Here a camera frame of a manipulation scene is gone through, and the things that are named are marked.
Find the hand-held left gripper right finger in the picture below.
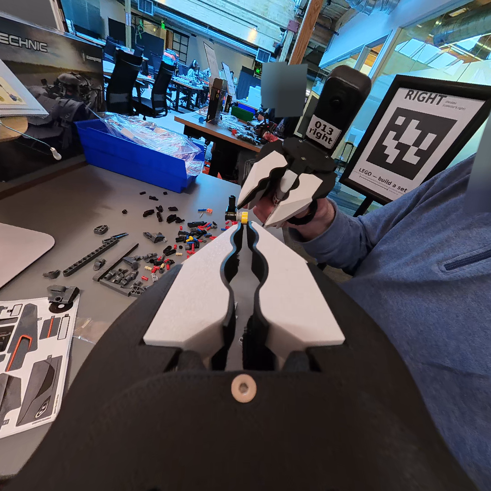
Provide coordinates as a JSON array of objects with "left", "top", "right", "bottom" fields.
[{"left": 249, "top": 222, "right": 347, "bottom": 352}]

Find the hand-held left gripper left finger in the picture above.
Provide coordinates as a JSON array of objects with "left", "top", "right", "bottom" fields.
[{"left": 142, "top": 223, "right": 243, "bottom": 351}]

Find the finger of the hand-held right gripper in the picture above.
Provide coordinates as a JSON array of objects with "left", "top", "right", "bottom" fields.
[
  {"left": 263, "top": 174, "right": 324, "bottom": 230},
  {"left": 236, "top": 150, "right": 289, "bottom": 211}
]

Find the small black yellow lego assembly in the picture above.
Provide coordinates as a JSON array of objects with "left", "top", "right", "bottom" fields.
[{"left": 224, "top": 194, "right": 249, "bottom": 224}]

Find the person's right forearm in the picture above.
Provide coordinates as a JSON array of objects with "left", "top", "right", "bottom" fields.
[{"left": 289, "top": 153, "right": 478, "bottom": 286}]

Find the pile of small lego pieces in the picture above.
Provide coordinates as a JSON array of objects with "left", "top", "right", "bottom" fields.
[{"left": 120, "top": 189, "right": 231, "bottom": 281}]

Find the dark grey lego connectors cluster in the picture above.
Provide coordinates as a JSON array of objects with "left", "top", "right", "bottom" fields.
[{"left": 98, "top": 266, "right": 149, "bottom": 298}]

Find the long dark thin lego bar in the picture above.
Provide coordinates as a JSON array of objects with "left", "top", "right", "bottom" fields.
[{"left": 91, "top": 243, "right": 140, "bottom": 283}]

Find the long dark lego beam with holes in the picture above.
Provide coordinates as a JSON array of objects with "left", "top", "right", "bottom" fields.
[{"left": 62, "top": 237, "right": 120, "bottom": 278}]

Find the lego sticker sheet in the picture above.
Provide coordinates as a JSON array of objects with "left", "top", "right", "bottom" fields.
[{"left": 0, "top": 293, "right": 81, "bottom": 439}]

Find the black lego set box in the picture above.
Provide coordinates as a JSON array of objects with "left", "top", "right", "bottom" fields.
[{"left": 0, "top": 11, "right": 107, "bottom": 182}]

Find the open lego instruction booklet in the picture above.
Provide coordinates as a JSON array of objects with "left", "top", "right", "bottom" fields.
[{"left": 0, "top": 59, "right": 50, "bottom": 118}]

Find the person's right hand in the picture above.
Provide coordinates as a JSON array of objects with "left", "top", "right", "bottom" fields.
[{"left": 253, "top": 194, "right": 337, "bottom": 238}]

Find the wooden background desk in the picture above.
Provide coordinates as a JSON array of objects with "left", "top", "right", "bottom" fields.
[{"left": 174, "top": 110, "right": 270, "bottom": 155}]

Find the green plastic bin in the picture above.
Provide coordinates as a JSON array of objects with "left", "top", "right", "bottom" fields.
[{"left": 229, "top": 105, "right": 256, "bottom": 124}]

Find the black standing device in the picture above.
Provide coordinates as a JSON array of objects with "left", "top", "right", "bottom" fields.
[{"left": 206, "top": 77, "right": 233, "bottom": 124}]

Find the small clear empty bag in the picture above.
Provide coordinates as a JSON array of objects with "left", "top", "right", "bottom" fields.
[{"left": 72, "top": 316, "right": 93, "bottom": 341}]

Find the black framed marker sign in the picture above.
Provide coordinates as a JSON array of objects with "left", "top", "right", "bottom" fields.
[{"left": 339, "top": 74, "right": 491, "bottom": 206}]

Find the clear plastic bags bundle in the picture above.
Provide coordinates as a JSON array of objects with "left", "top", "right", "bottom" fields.
[{"left": 101, "top": 111, "right": 206, "bottom": 182}]

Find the black office chair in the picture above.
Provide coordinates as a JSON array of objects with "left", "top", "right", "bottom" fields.
[
  {"left": 105, "top": 47, "right": 143, "bottom": 116},
  {"left": 143, "top": 59, "right": 178, "bottom": 120}
]

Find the blue plastic bin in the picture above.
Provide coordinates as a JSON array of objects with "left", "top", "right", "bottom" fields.
[{"left": 74, "top": 118, "right": 201, "bottom": 194}]

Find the person's blue sweater torso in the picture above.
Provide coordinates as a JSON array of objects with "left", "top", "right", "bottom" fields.
[{"left": 338, "top": 215, "right": 491, "bottom": 491}]

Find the wooden book stand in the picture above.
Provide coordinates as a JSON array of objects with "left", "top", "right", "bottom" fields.
[{"left": 0, "top": 114, "right": 30, "bottom": 143}]

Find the wooden support post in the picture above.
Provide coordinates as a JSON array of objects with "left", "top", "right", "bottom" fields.
[{"left": 287, "top": 0, "right": 325, "bottom": 66}]

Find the dark grey lego axle bracket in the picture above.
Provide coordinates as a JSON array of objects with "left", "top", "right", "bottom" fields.
[{"left": 46, "top": 284, "right": 81, "bottom": 304}]

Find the elastic page cord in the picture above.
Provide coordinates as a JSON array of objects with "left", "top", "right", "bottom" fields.
[{"left": 0, "top": 116, "right": 63, "bottom": 161}]

